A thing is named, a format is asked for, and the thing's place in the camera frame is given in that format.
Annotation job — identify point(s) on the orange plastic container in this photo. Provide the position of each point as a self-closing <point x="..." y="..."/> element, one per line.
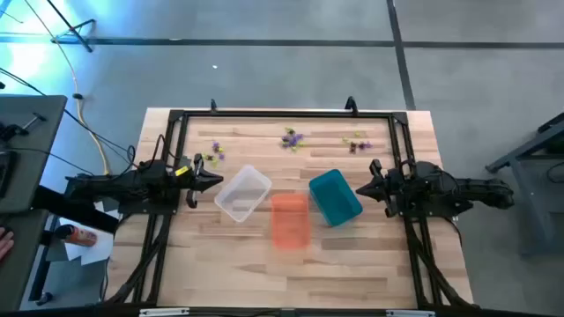
<point x="291" y="220"/>

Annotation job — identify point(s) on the black aluminium table frame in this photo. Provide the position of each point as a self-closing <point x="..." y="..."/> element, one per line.
<point x="286" y="113"/>

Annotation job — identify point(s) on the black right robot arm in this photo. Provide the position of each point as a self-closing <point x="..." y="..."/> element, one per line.
<point x="476" y="189"/>

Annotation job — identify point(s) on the white paper sheet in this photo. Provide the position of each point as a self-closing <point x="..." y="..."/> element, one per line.
<point x="94" y="253"/>
<point x="106" y="210"/>

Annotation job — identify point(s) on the black caster wheel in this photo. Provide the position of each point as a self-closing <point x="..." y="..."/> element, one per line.
<point x="44" y="298"/>

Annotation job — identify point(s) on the silver metal bracket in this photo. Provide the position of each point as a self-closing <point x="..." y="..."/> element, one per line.
<point x="410" y="313"/>
<point x="163" y="311"/>

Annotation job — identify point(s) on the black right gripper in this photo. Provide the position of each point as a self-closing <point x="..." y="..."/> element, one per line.
<point x="394" y="189"/>

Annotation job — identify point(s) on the teal plastic container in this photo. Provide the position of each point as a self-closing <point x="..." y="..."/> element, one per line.
<point x="335" y="198"/>

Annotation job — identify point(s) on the grey desk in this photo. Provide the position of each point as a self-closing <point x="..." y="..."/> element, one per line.
<point x="22" y="273"/>
<point x="31" y="185"/>

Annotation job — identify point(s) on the black keyboard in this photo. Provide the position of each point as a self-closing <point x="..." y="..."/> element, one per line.
<point x="6" y="174"/>

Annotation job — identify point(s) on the clear plastic container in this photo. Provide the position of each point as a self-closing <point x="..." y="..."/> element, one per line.
<point x="242" y="193"/>

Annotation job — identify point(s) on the black frame bracket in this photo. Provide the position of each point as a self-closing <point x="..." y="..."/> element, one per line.
<point x="213" y="105"/>
<point x="351" y="105"/>

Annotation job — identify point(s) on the grey metal bench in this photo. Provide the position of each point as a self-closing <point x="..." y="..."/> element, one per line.
<point x="535" y="198"/>

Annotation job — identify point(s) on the yellow label tag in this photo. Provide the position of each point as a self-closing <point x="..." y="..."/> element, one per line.
<point x="182" y="171"/>

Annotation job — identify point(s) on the orange spray can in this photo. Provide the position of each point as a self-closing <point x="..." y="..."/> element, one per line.
<point x="81" y="237"/>

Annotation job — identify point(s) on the black desk crossbar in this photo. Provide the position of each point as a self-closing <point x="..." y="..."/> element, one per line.
<point x="75" y="211"/>

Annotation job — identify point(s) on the black tripod stand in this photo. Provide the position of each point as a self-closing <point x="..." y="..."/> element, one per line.
<point x="72" y="29"/>

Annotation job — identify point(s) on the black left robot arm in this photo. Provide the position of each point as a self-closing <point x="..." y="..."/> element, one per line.
<point x="132" y="182"/>

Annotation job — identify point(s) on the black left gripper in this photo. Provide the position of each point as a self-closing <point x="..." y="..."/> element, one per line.
<point x="194" y="180"/>

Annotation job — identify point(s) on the person's hand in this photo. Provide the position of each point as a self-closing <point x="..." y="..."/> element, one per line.
<point x="5" y="244"/>

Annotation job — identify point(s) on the black clamp tool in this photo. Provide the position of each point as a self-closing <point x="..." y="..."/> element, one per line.
<point x="11" y="131"/>

